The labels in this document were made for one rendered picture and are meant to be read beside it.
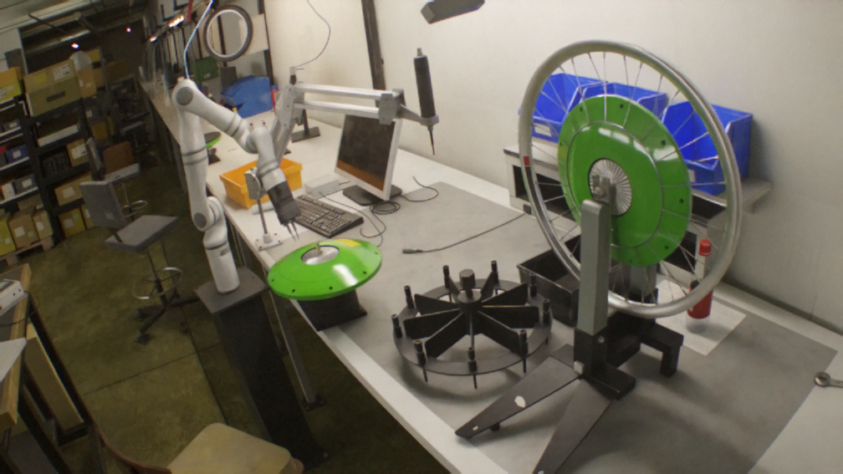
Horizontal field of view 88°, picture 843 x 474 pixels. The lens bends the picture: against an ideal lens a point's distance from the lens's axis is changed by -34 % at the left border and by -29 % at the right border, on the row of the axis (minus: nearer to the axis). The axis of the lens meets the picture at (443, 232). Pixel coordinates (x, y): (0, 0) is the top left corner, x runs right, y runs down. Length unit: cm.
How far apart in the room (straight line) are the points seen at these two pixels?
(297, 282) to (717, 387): 103
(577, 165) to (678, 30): 65
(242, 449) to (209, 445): 12
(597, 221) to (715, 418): 49
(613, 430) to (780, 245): 69
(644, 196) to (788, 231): 64
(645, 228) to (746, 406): 47
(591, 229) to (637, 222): 8
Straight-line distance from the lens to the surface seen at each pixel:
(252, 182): 207
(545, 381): 117
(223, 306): 198
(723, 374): 130
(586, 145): 104
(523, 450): 113
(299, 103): 181
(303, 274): 149
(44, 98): 668
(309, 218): 225
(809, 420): 124
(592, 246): 102
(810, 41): 139
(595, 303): 106
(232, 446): 175
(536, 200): 123
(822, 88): 139
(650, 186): 97
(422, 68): 151
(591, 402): 111
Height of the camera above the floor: 173
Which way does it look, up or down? 24 degrees down
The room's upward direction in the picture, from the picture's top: 8 degrees counter-clockwise
